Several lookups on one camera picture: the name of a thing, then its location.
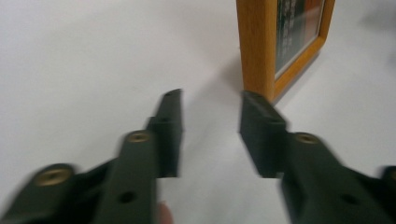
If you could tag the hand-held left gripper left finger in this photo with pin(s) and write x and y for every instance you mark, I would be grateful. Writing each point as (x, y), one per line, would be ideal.
(149, 155)

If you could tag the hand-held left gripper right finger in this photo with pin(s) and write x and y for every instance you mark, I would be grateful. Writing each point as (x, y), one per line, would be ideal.
(280, 149)

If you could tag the wooden picture frame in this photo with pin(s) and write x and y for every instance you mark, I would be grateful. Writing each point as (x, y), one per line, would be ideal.
(258, 46)

